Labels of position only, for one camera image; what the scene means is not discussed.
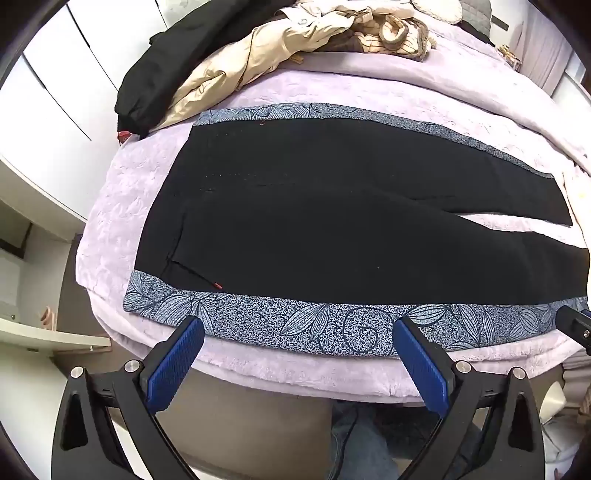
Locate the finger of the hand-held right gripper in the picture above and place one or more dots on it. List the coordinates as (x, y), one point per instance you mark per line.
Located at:
(572, 325)

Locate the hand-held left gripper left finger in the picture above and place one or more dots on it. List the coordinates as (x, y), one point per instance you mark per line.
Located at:
(178, 362)

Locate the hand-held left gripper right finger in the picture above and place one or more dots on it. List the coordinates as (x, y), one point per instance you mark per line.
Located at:
(425, 364)

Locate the black pants with blue trim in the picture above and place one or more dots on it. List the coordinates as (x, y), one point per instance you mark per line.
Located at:
(323, 221)

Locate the white folded cloths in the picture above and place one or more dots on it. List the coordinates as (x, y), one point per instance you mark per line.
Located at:
(565, 410)

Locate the person's legs in jeans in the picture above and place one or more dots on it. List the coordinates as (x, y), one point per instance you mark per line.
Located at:
(364, 443)

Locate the white shelf unit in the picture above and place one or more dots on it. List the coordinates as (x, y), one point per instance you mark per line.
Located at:
(27, 286)

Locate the lilac bed blanket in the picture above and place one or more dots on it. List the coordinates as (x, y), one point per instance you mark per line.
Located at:
(138, 184)

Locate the small red item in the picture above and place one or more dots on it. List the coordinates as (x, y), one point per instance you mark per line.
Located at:
(123, 136)

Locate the lilac curtain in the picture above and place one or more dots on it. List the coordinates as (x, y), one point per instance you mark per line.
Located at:
(540, 50)

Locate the white wardrobe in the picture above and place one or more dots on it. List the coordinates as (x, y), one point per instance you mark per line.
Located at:
(55, 92)

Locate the black jacket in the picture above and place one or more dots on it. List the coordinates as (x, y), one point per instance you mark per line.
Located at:
(161, 60)

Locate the beige jacket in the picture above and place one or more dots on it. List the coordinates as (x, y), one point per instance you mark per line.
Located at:
(258, 50)

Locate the brown striped garment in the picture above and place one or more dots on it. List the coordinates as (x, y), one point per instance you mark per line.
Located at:
(383, 44)

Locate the grey pillow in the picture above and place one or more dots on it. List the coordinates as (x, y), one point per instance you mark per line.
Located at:
(480, 9)

